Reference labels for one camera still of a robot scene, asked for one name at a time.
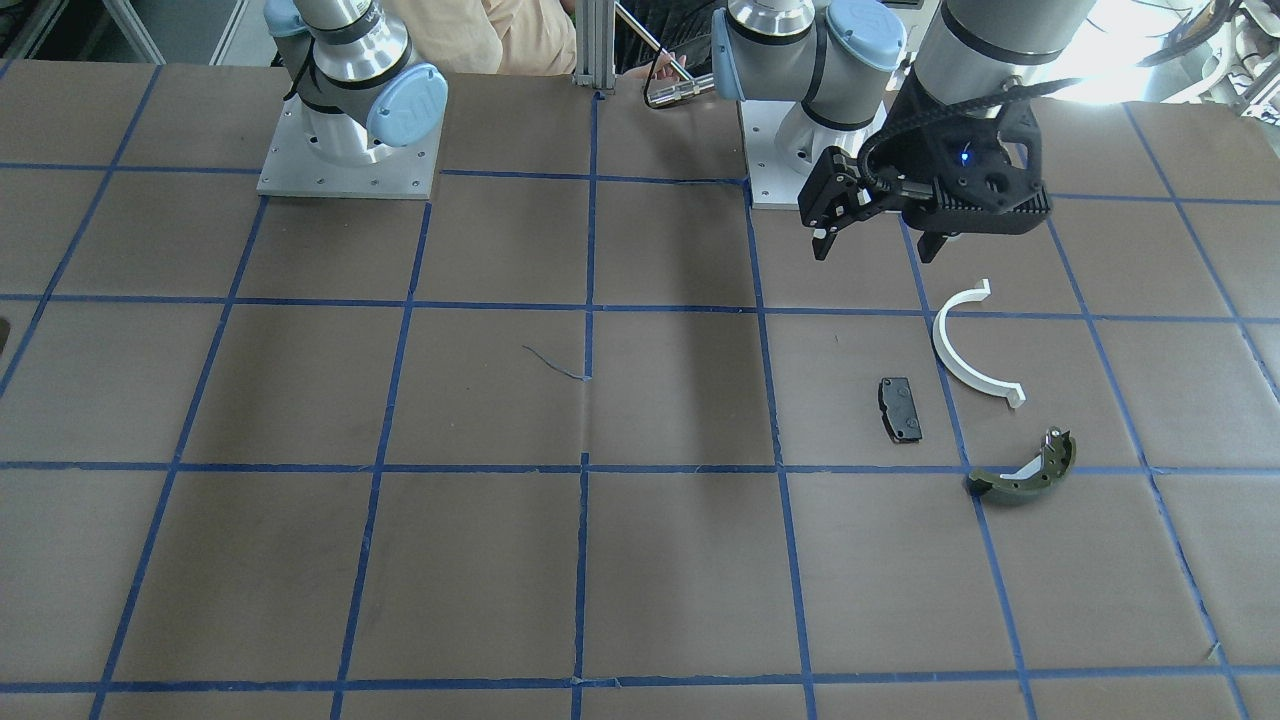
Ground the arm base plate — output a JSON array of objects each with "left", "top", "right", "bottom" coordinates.
[
  {"left": 739, "top": 100, "right": 887, "bottom": 211},
  {"left": 257, "top": 67, "right": 449, "bottom": 200}
]

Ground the black brake pad plate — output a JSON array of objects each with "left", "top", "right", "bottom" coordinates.
[{"left": 878, "top": 377, "right": 923, "bottom": 443}]

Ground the white curved plastic bracket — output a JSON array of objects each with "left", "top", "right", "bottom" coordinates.
[{"left": 931, "top": 278, "right": 1028, "bottom": 410}]

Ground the aluminium frame post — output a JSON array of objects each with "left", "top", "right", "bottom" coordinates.
[{"left": 572, "top": 0, "right": 617, "bottom": 95}]

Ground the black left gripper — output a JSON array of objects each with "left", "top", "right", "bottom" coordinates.
[{"left": 797, "top": 97, "right": 1053, "bottom": 264}]

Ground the olive green brake shoe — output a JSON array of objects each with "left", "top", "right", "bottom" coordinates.
[{"left": 965, "top": 427, "right": 1076, "bottom": 505}]

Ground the person in beige shirt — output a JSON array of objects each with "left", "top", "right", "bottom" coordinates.
[{"left": 385, "top": 0, "right": 691, "bottom": 81}]

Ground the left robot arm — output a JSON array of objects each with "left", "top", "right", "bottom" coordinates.
[{"left": 710, "top": 1, "right": 1093, "bottom": 263}]

